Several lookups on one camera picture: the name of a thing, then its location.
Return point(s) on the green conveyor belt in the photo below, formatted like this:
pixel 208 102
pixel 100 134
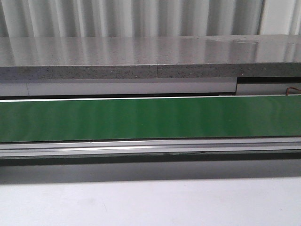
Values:
pixel 149 118

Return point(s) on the white pleated curtain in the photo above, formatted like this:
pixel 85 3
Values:
pixel 149 18

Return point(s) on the grey stone countertop slab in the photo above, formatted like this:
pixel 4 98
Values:
pixel 51 58

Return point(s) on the aluminium conveyor frame rail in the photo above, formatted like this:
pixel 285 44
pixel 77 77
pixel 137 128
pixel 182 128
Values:
pixel 151 146

